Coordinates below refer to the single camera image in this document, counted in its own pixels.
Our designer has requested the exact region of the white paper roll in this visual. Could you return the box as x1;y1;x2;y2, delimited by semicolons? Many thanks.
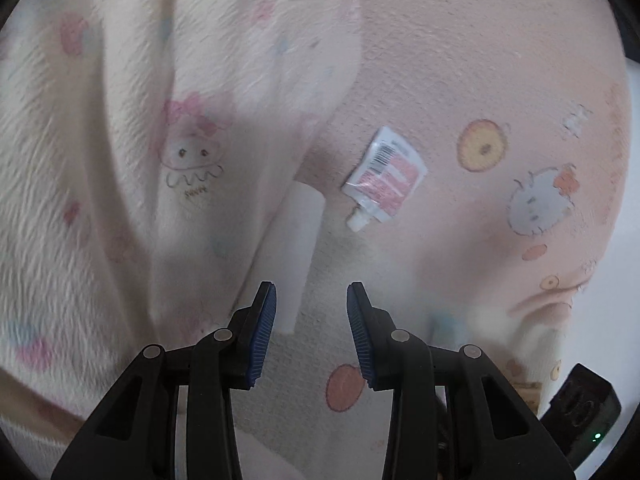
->
244;182;326;335

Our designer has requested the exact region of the red white sauce sachet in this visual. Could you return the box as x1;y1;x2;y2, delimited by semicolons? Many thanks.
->
342;127;427;232

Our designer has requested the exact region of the blue white tissue pack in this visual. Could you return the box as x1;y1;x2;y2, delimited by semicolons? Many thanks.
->
427;311;469;351

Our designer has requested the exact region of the white fleece cartoon blanket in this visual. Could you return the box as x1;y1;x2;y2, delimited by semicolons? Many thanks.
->
1;0;361;479

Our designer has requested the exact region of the pink Hello Kitty blanket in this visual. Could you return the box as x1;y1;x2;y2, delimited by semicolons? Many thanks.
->
233;0;630;479

